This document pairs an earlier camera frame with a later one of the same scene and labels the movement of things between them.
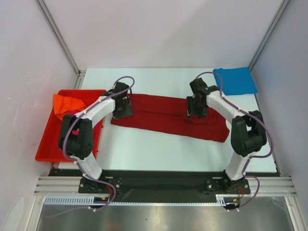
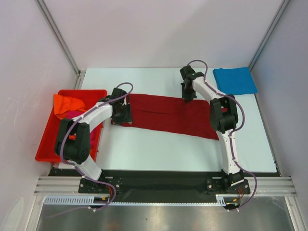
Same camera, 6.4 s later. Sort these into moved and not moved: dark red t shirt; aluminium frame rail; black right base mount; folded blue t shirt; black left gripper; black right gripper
Moved: black left gripper; black right gripper
Not moved: folded blue t shirt; dark red t shirt; aluminium frame rail; black right base mount
